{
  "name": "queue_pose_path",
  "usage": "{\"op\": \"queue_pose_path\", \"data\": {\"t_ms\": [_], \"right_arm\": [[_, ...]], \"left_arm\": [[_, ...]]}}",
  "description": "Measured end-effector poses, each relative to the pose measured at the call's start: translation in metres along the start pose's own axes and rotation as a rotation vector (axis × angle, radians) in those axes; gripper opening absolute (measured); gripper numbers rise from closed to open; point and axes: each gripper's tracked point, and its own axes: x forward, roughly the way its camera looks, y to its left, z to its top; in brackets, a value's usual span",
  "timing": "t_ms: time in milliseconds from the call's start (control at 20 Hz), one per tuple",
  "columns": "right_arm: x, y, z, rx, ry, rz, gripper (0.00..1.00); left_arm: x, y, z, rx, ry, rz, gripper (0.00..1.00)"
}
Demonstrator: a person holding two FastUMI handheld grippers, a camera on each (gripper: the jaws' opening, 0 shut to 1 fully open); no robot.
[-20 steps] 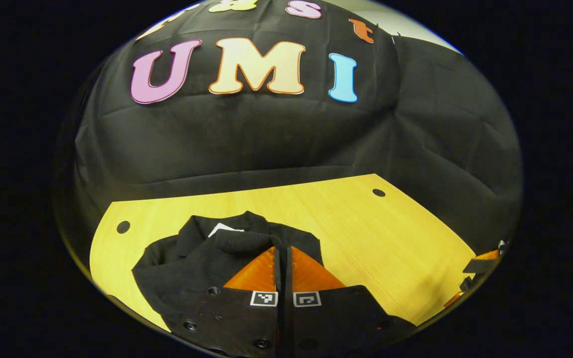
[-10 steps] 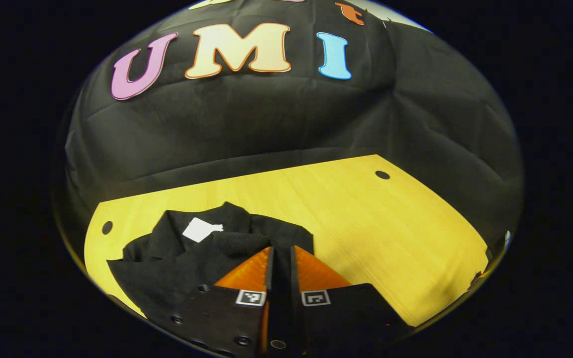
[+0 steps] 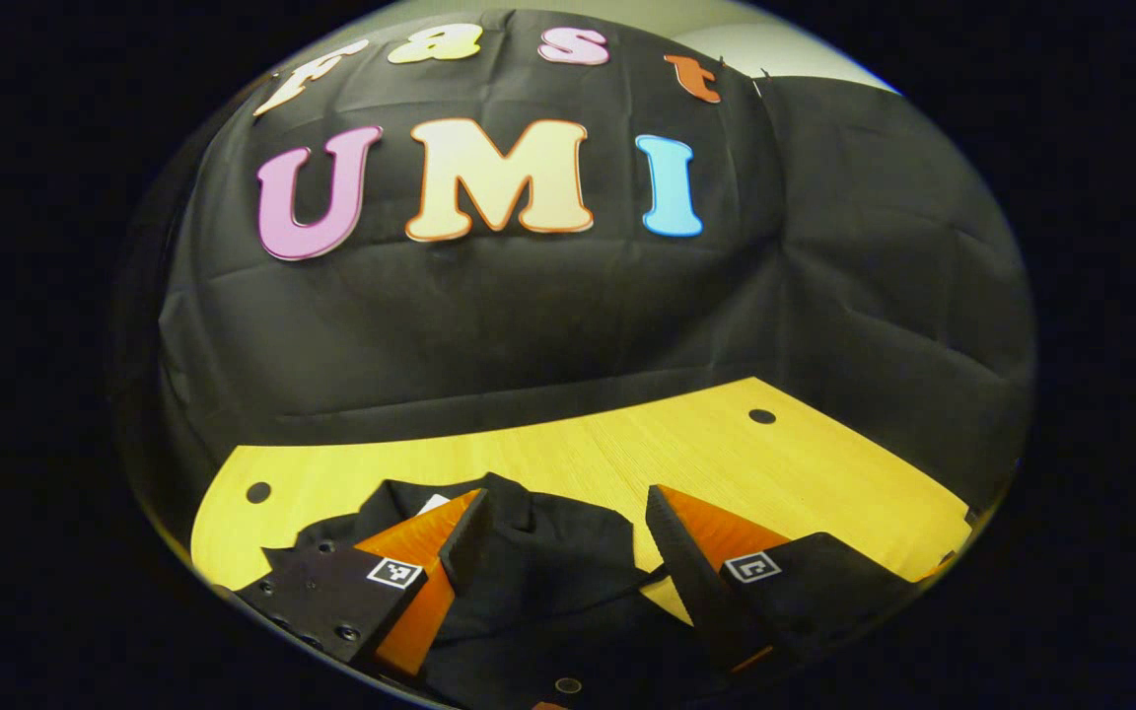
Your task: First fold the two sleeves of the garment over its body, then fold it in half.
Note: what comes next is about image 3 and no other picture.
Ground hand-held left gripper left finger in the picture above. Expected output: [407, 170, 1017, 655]
[233, 487, 492, 681]

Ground black trousers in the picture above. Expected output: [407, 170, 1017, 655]
[262, 471, 727, 710]

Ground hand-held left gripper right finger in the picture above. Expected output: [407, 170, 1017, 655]
[645, 483, 914, 676]

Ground black backdrop cloth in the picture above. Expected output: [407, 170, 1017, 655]
[114, 8, 1037, 514]

